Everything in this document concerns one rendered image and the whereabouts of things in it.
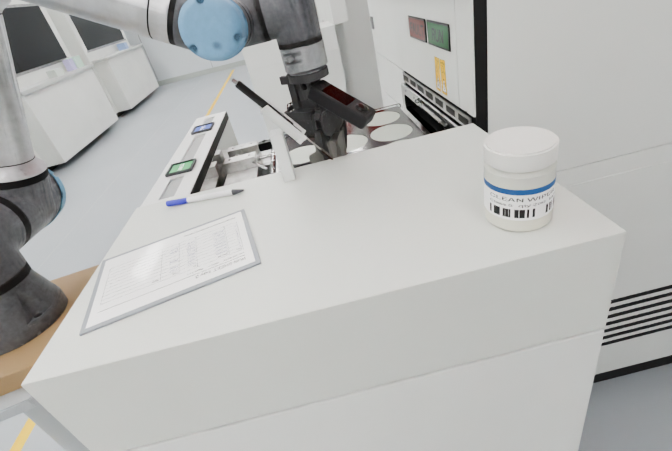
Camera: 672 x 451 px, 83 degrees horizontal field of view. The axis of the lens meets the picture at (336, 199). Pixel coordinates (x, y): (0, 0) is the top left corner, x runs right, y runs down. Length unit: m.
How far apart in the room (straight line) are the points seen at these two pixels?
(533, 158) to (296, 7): 0.41
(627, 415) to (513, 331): 1.03
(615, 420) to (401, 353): 1.08
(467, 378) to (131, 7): 0.60
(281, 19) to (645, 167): 0.77
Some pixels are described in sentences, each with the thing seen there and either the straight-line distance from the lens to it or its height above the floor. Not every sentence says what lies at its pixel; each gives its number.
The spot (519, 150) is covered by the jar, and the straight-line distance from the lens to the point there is 0.41.
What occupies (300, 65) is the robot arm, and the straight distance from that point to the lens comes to 0.65.
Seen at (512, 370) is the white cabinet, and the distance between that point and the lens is 0.56.
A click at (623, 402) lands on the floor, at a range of 1.53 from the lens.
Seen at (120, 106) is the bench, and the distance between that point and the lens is 7.26.
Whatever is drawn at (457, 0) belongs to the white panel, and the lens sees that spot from 0.73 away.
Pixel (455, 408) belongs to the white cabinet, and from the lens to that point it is 0.59.
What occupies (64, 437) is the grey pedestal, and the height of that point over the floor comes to 0.63.
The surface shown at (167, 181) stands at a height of 0.96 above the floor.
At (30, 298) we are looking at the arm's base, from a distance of 0.81.
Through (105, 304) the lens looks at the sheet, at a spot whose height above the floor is 0.97.
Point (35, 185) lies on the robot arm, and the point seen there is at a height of 1.04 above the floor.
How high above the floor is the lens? 1.24
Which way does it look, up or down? 30 degrees down
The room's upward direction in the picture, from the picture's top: 14 degrees counter-clockwise
